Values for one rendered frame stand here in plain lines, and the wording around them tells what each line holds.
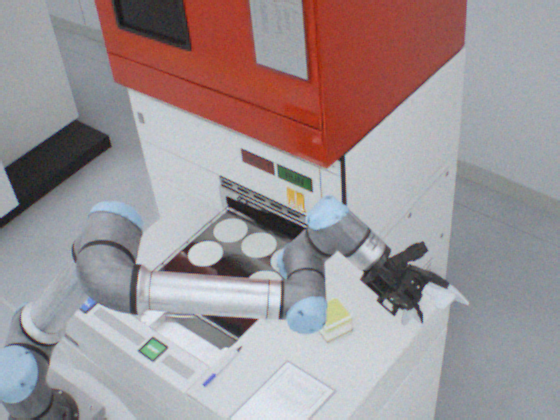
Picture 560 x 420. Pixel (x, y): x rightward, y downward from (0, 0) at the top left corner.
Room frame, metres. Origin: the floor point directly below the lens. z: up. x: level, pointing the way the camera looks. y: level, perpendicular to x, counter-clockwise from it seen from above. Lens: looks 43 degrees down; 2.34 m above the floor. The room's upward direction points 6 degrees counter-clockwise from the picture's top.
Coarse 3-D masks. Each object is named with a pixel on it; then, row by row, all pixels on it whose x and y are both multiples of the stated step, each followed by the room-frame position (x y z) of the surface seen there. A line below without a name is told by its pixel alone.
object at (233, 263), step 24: (240, 216) 1.60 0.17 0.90; (216, 240) 1.50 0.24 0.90; (240, 240) 1.50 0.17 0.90; (288, 240) 1.48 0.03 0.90; (168, 264) 1.43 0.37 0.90; (192, 264) 1.42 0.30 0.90; (216, 264) 1.41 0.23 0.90; (240, 264) 1.40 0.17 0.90; (264, 264) 1.39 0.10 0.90; (240, 336) 1.15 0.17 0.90
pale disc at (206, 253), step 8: (192, 248) 1.48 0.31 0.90; (200, 248) 1.48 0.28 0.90; (208, 248) 1.47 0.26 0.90; (216, 248) 1.47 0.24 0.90; (192, 256) 1.45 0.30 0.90; (200, 256) 1.45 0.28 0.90; (208, 256) 1.44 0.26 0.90; (216, 256) 1.44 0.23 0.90; (200, 264) 1.41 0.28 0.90; (208, 264) 1.41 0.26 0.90
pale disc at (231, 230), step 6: (222, 222) 1.58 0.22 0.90; (228, 222) 1.58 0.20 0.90; (234, 222) 1.57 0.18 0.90; (240, 222) 1.57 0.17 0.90; (216, 228) 1.56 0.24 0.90; (222, 228) 1.55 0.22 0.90; (228, 228) 1.55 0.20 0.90; (234, 228) 1.55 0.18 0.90; (240, 228) 1.55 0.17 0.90; (246, 228) 1.54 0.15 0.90; (216, 234) 1.53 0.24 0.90; (222, 234) 1.53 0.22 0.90; (228, 234) 1.53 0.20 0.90; (234, 234) 1.52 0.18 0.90; (240, 234) 1.52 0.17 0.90; (222, 240) 1.50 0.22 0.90; (228, 240) 1.50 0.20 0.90; (234, 240) 1.50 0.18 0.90
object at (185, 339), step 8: (144, 312) 1.27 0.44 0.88; (168, 320) 1.24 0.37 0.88; (160, 328) 1.21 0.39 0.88; (168, 328) 1.21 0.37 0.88; (176, 328) 1.21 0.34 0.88; (184, 328) 1.20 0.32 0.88; (168, 336) 1.18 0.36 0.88; (176, 336) 1.18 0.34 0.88; (184, 336) 1.18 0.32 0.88; (192, 336) 1.18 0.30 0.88; (176, 344) 1.15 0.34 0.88; (184, 344) 1.15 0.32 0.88; (192, 344) 1.15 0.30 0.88; (200, 344) 1.15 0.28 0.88; (208, 344) 1.14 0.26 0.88; (192, 352) 1.12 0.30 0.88; (200, 352) 1.12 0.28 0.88; (208, 352) 1.12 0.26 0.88; (216, 352) 1.12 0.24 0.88; (208, 360) 1.09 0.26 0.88
